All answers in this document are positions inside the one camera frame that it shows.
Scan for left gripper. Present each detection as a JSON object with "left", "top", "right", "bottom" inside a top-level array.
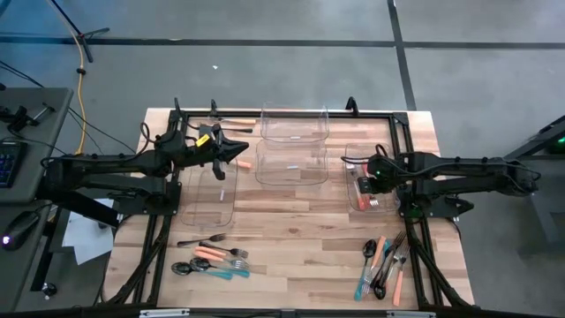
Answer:
[{"left": 185, "top": 134, "right": 251, "bottom": 180}]

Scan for orange-handled silver knife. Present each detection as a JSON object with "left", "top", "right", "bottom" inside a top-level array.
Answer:
[{"left": 210, "top": 117, "right": 258, "bottom": 125}]

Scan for teal-handled metal spoon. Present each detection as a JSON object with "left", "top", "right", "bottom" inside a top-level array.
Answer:
[
  {"left": 170, "top": 261, "right": 234, "bottom": 282},
  {"left": 189, "top": 257, "right": 252, "bottom": 279},
  {"left": 352, "top": 238, "right": 378, "bottom": 303},
  {"left": 372, "top": 240, "right": 393, "bottom": 301}
]

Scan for clear plastic bin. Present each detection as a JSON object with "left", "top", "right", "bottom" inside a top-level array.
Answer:
[
  {"left": 253, "top": 140, "right": 330, "bottom": 186},
  {"left": 259, "top": 102, "right": 331, "bottom": 144},
  {"left": 179, "top": 154, "right": 239, "bottom": 229},
  {"left": 344, "top": 141, "right": 402, "bottom": 214}
]

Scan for silver forks on table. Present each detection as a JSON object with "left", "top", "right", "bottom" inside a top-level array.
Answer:
[{"left": 198, "top": 240, "right": 250, "bottom": 260}]

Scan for white paper sheets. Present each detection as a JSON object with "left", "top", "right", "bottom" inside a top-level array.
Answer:
[{"left": 61, "top": 197, "right": 119, "bottom": 266}]

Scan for black tripod stand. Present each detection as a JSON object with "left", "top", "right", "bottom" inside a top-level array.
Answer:
[{"left": 47, "top": 0, "right": 111, "bottom": 64}]

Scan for grey metal cart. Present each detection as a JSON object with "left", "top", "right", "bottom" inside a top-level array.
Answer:
[{"left": 505, "top": 114, "right": 565, "bottom": 248}]

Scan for black clamp tool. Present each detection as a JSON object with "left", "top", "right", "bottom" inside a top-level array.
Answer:
[{"left": 0, "top": 102, "right": 57, "bottom": 134}]

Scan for black keyboard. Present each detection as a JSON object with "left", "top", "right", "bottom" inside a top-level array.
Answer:
[{"left": 0, "top": 140, "right": 28, "bottom": 189}]

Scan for black computer mouse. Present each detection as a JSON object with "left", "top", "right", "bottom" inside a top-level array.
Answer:
[{"left": 2, "top": 210, "right": 41, "bottom": 252}]

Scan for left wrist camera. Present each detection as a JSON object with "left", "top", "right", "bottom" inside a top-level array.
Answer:
[{"left": 198, "top": 123, "right": 222, "bottom": 142}]

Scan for black metal table frame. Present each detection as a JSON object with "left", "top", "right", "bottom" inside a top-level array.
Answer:
[{"left": 99, "top": 107, "right": 476, "bottom": 318}]

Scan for silver bracket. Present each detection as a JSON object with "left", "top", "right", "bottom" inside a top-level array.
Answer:
[
  {"left": 387, "top": 310, "right": 437, "bottom": 318},
  {"left": 139, "top": 308, "right": 191, "bottom": 318}
]

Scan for yellow cable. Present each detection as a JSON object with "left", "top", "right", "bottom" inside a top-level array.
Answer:
[{"left": 43, "top": 0, "right": 88, "bottom": 155}]

